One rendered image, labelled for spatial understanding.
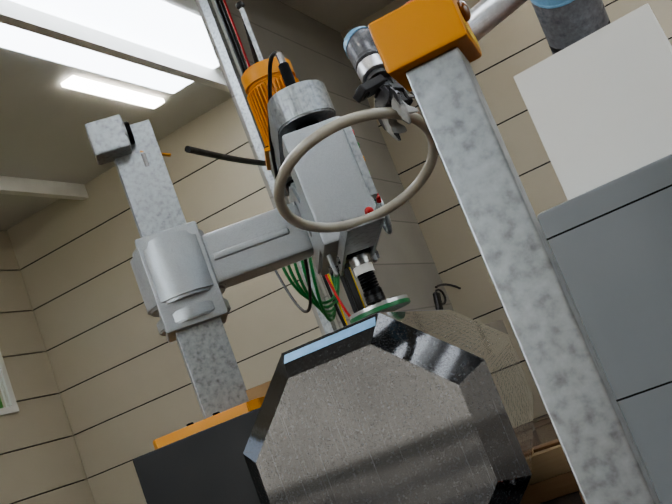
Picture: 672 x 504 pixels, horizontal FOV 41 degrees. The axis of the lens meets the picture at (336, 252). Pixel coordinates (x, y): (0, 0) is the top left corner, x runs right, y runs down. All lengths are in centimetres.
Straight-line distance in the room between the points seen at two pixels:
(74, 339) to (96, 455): 130
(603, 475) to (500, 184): 39
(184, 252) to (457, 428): 153
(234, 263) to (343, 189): 80
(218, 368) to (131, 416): 648
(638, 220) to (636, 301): 17
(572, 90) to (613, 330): 54
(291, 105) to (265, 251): 79
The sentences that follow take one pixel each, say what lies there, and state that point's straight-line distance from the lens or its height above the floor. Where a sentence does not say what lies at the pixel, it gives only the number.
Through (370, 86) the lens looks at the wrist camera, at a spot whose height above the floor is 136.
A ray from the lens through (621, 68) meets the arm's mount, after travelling 209.
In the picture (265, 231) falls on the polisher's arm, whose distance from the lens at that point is 374.
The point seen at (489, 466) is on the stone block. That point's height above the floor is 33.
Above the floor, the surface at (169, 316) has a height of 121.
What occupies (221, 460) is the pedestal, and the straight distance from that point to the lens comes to 345.
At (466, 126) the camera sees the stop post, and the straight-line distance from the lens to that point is 123.
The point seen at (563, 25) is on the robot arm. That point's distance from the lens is 222.
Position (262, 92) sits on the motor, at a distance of 393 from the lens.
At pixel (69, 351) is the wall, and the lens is 1057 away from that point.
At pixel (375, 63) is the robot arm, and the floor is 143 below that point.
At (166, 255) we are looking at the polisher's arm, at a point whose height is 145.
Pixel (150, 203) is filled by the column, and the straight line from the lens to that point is 381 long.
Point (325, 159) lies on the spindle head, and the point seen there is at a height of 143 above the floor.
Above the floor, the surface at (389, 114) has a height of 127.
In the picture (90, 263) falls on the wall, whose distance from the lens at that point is 1032.
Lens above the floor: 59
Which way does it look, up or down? 10 degrees up
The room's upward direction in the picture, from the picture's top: 21 degrees counter-clockwise
